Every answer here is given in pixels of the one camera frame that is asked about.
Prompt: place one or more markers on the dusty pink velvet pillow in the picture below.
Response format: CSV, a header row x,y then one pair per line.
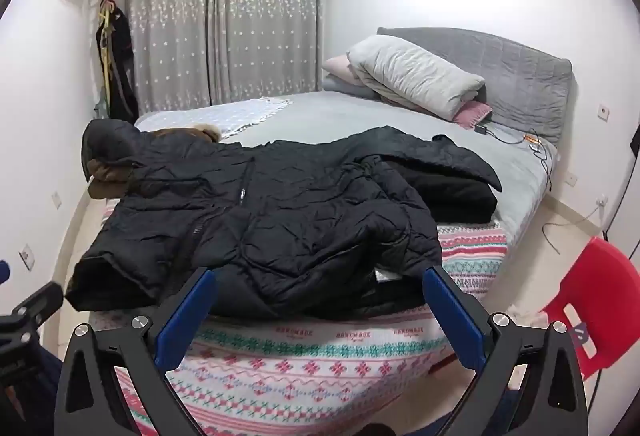
x,y
472,112

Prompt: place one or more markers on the black quilted fleece jacket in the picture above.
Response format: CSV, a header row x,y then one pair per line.
x,y
450,196

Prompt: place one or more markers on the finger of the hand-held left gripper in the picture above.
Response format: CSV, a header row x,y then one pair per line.
x,y
3,272
42,298

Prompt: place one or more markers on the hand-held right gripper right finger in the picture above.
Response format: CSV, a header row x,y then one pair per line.
x,y
450,311

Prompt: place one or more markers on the hanging dark clothes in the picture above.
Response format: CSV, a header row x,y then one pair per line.
x,y
120,61

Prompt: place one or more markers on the large grey pillow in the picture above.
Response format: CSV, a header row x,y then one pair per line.
x,y
415,76

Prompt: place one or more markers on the thin black pole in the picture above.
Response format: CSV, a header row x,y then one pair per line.
x,y
634,176

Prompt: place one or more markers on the brown fur-trimmed coat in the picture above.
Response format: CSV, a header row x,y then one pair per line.
x,y
107,174

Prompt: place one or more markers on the grey-blue pillow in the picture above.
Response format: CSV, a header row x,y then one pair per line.
x,y
345,86

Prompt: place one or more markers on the black charger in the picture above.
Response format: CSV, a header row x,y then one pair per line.
x,y
481,130

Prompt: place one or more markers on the black puffer jacket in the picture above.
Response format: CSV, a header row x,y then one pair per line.
x,y
280,226

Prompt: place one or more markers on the pale pink pillow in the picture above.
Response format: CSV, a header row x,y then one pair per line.
x,y
340,66

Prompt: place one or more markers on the grey quilted headboard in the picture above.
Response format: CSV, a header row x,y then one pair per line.
x,y
530,81

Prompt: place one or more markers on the white floral cloth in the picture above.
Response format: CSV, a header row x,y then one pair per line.
x,y
527,318

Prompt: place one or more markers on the grey slotted plastic part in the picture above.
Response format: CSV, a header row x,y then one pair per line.
x,y
578,333

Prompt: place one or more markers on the striped patterned blanket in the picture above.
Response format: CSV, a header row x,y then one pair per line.
x,y
310,366

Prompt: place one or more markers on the white wall outlet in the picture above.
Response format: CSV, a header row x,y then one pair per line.
x,y
55,201
602,200
26,257
604,112
572,179

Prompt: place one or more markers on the red plastic chair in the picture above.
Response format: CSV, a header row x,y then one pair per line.
x,y
600,286

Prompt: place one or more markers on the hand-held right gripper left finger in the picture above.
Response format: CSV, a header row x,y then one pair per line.
x,y
192,311

